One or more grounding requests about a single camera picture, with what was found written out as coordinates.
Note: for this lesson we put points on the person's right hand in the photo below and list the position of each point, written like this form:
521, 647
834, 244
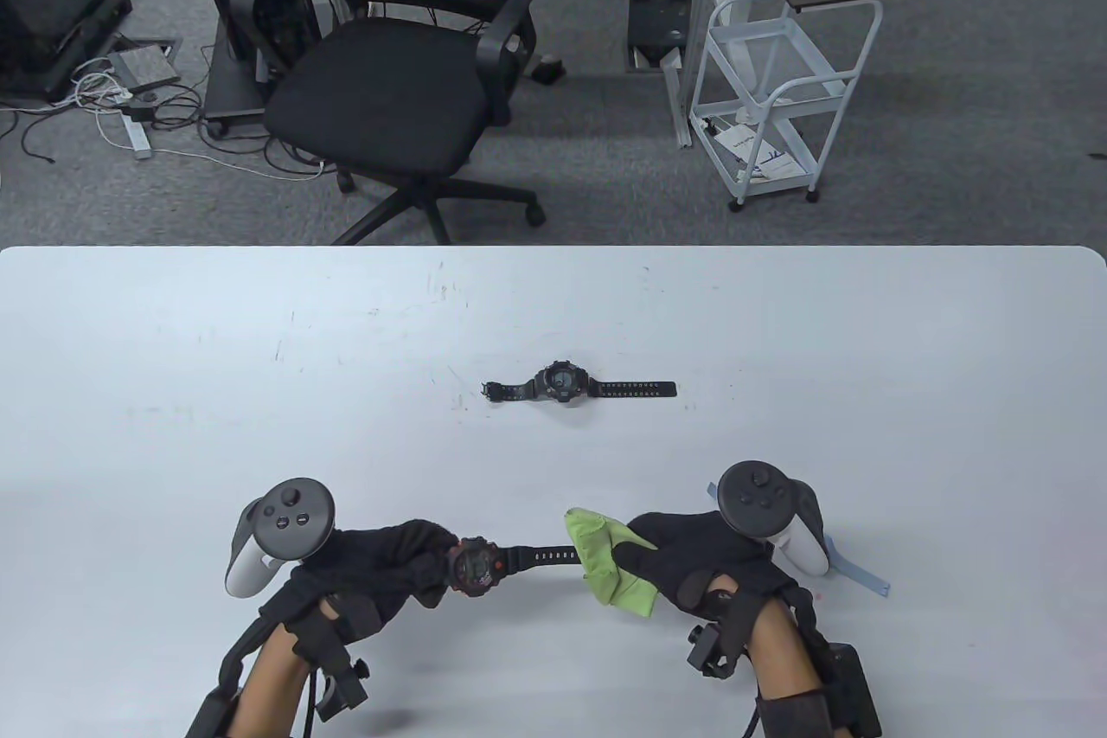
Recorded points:
700, 552

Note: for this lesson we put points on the person's left hand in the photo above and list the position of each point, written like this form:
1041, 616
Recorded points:
380, 565

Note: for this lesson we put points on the green cleaning cloth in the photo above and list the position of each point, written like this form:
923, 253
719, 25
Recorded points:
610, 574

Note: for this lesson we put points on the black watch with red face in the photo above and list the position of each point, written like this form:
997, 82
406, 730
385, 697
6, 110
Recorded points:
474, 569

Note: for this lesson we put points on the light blue watch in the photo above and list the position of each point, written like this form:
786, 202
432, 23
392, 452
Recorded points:
860, 574

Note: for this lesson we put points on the black watch with grey face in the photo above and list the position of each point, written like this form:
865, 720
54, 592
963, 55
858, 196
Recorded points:
562, 381

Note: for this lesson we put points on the person's left forearm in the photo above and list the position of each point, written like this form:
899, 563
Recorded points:
264, 686

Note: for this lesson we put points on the black forearm band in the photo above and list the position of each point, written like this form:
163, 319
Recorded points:
796, 716

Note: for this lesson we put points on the person's right forearm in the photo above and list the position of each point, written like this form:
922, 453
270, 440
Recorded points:
783, 651

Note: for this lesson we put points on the black glove sensor box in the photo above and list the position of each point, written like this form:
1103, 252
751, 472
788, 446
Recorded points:
333, 664
711, 651

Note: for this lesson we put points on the white paper booklet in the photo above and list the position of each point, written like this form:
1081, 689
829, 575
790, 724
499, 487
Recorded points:
752, 154

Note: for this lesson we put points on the white metal stand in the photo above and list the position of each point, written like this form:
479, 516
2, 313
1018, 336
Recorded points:
677, 98

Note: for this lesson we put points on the black mesh office chair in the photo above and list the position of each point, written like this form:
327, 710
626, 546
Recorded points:
380, 98

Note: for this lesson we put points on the white power strip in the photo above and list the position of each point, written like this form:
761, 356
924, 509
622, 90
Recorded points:
138, 139

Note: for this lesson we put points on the black computer cart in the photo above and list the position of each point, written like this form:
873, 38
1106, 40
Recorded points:
233, 85

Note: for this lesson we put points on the small black floor device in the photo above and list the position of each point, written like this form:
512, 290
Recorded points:
547, 70

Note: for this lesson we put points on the black power adapter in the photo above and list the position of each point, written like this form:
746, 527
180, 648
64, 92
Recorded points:
143, 113

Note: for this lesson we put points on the black open floor hatch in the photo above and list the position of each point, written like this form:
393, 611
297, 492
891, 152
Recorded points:
657, 20

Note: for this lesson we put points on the grey floor plate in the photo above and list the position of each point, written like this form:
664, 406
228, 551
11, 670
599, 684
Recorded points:
143, 63

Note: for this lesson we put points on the black wrist camera unit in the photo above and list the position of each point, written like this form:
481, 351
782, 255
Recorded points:
856, 690
207, 716

